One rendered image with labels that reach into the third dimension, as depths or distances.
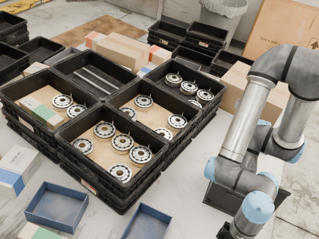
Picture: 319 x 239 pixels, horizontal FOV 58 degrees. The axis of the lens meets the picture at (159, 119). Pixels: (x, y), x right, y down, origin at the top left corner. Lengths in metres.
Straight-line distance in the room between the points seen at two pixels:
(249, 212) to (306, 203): 1.84
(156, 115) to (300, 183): 1.59
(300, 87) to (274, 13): 2.99
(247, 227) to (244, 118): 0.31
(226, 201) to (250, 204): 0.53
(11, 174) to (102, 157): 0.37
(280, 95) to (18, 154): 1.44
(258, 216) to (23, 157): 1.00
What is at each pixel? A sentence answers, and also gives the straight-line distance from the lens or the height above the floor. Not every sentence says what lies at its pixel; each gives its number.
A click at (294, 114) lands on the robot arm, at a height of 1.27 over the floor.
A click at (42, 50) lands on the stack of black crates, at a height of 0.38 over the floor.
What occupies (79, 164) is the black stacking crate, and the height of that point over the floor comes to 0.85.
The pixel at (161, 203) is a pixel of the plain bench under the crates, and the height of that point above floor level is 0.70.
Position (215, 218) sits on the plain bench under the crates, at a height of 0.70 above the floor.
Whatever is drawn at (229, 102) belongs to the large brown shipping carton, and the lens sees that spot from 1.83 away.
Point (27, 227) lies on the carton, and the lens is 1.24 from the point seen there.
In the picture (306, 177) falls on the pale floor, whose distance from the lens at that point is 2.81.
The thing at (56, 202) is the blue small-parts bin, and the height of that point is 0.70.
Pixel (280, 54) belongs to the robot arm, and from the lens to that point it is 0.94.
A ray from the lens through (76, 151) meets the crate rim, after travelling 1.19.
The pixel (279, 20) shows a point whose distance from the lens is 3.92.
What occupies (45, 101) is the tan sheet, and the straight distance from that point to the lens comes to 1.58.
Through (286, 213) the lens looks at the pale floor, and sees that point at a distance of 2.48.
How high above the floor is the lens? 1.84
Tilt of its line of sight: 43 degrees down
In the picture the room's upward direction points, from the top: 11 degrees clockwise
